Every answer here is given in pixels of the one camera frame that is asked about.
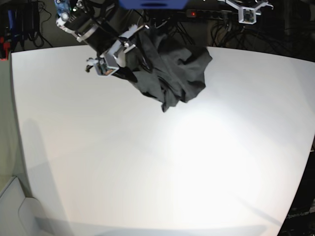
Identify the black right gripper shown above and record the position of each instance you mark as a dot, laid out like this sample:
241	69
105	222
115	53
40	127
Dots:
107	46

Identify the black power strip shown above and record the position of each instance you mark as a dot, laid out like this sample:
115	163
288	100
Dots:
193	15

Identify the red clamp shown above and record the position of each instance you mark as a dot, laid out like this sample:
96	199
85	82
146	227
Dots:
4	49

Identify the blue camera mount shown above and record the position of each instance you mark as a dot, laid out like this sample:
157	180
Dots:
153	4

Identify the black equipment rack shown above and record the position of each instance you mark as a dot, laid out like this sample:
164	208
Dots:
23	20

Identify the dark grey t-shirt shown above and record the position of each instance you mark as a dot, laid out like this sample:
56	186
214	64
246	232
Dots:
177	73

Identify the white camera bracket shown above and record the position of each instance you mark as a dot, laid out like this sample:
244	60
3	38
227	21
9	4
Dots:
132	44
248	10

